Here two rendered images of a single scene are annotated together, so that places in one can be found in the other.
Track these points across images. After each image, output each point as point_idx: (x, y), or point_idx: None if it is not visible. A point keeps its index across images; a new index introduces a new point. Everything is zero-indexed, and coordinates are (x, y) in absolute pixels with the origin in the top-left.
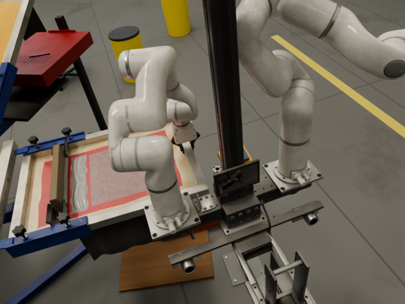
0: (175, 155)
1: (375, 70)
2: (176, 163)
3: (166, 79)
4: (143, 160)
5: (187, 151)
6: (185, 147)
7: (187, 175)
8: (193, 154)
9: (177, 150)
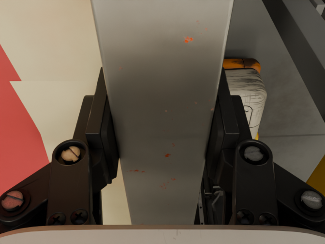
0: (39, 95)
1: None
2: (51, 154)
3: None
4: None
5: (150, 192)
6: (140, 153)
7: (113, 221)
8: (187, 219)
9: (54, 35)
